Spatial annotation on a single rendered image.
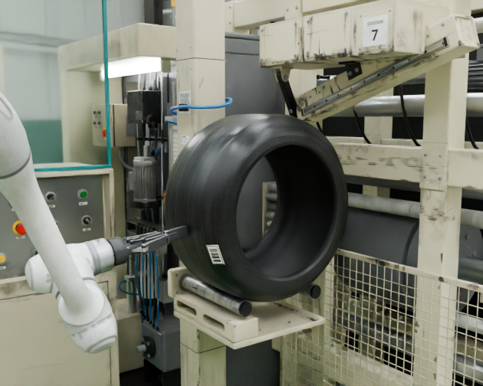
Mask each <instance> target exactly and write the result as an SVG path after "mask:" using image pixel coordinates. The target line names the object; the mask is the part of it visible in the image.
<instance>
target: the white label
mask: <svg viewBox="0 0 483 386"><path fill-rule="evenodd" d="M206 246H207V249H208V252H209V256H210V258H211V260H212V264H225V263H224V261H223V259H222V255H221V252H220V249H219V246H218V245H206Z"/></svg>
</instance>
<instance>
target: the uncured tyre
mask: <svg viewBox="0 0 483 386"><path fill-rule="evenodd" d="M263 157H265V158H266V159H267V161H268V163H269V164H270V166H271V169H272V171H273V173H274V177H275V181H276V185H277V204H276V209H275V213H274V217H273V220H272V222H271V225H270V227H269V228H268V231H267V232H266V234H265V236H263V238H262V239H261V240H260V241H259V242H258V243H257V244H256V245H255V246H254V247H253V248H252V249H250V250H249V251H248V252H246V253H244V252H243V250H242V247H241V244H240V242H239V239H238V232H237V224H236V214H237V207H238V199H239V195H240V193H241V190H242V186H243V184H244V183H245V180H246V178H247V177H248V174H249V173H250V171H251V170H252V169H253V167H254V166H255V165H256V164H257V162H258V161H259V160H260V159H261V158H263ZM347 212H348V192H347V182H346V179H345V175H344V172H343V167H342V165H341V162H340V159H339V157H338V155H337V153H336V151H335V149H334V147H333V146H332V145H331V143H330V141H329V140H328V139H327V137H326V136H325V135H324V134H323V133H322V132H321V131H320V130H318V129H317V128H316V127H314V126H312V125H311V124H310V123H307V122H305V121H303V120H301V119H298V118H296V117H294V116H289V115H284V114H237V115H232V116H227V117H224V118H222V119H219V120H217V121H215V122H213V123H211V124H209V125H208V126H206V127H205V128H203V129H201V130H200V131H199V132H198V133H196V134H195V135H194V136H193V137H192V138H191V139H190V140H189V141H188V142H187V144H186V145H185V146H184V148H183V149H182V151H181V152H180V154H179V155H178V157H177V159H176V161H175V163H174V165H173V167H172V170H171V172H170V174H169V179H168V182H167V185H166V193H165V201H164V215H165V222H166V230H169V229H173V228H175V227H180V226H183V225H185V226H187V229H188V235H189V236H187V237H183V238H179V239H177V240H172V241H170V243H171V244H172V247H173V249H174V251H175V252H176V255H177V256H178V258H179V259H180V260H181V261H182V263H183V264H184V265H185V267H186V268H187V269H188V270H189V271H190V272H191V273H192V274H193V275H194V276H196V277H197V278H198V279H200V280H201V281H202V282H204V283H207V284H209V285H211V286H214V287H216V288H218V289H220V290H223V291H225V292H227V293H230V294H232V295H233V296H237V297H238V298H241V299H245V300H248V301H252V302H274V301H279V300H283V299H287V298H289V297H292V296H294V295H296V294H298V293H299V292H301V291H302V290H304V289H306V288H307V287H308V286H309V285H311V284H312V282H314V281H315V280H316V278H318V277H319V276H320V275H321V274H322V272H323V271H324V269H325V268H326V267H327V265H328V264H329V262H330V261H331V260H332V258H333V257H334V254H335V253H336V251H337V248H338V247H339V245H340V242H341V239H342V236H343V232H344V229H345V226H346V222H347ZM206 245H218V247H219V249H220V252H221V255H222V259H223V261H224V263H225V264H212V260H211V258H210V256H209V252H208V249H207V246H206Z"/></svg>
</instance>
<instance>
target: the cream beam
mask: <svg viewBox="0 0 483 386"><path fill-rule="evenodd" d="M387 14H388V29H387V44H381V45H374V46H368V47H363V19H364V18H370V17H375V16H379V15H387ZM448 16H449V7H445V6H441V5H434V4H429V3H425V2H417V1H413V0H381V1H377V2H371V3H366V4H362V5H356V6H352V7H348V8H342V9H337V10H333V11H326V12H323V13H319V14H315V15H308V16H304V17H300V18H293V19H290V20H286V21H279V22H275V23H271V24H267V25H261V26H260V67H293V68H294V69H298V70H316V69H324V68H333V67H345V65H343V64H339V62H344V61H356V62H360V63H363V62H364V61H377V60H385V59H393V58H401V57H415V56H421V54H423V53H424V51H425V45H426V28H428V27H430V26H431V25H433V24H435V23H437V22H439V21H441V20H442V19H444V18H447V17H448Z"/></svg>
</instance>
